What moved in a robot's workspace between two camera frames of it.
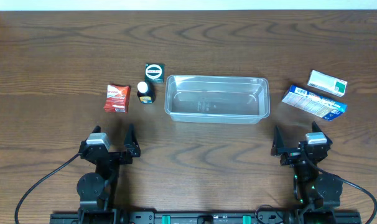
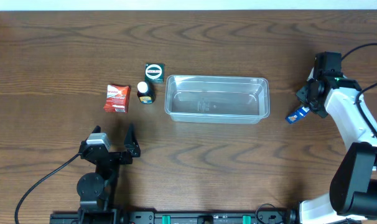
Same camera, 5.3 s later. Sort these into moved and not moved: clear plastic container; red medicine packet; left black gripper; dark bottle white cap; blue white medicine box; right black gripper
Moved: right black gripper; blue white medicine box
Not moved: red medicine packet; left black gripper; dark bottle white cap; clear plastic container
